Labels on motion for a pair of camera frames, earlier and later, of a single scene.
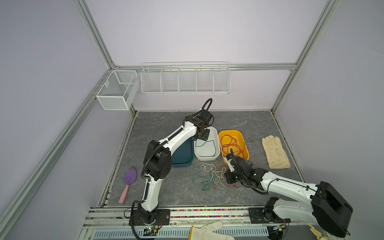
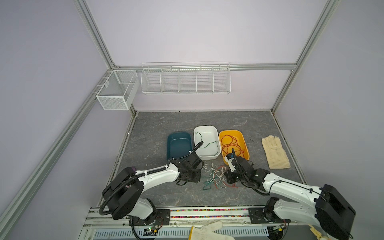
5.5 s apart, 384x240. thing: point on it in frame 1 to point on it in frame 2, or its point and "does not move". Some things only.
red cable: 229,145 does not move
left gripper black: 206,136 to 197,178
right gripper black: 229,179 does not move
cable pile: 216,177 does not move
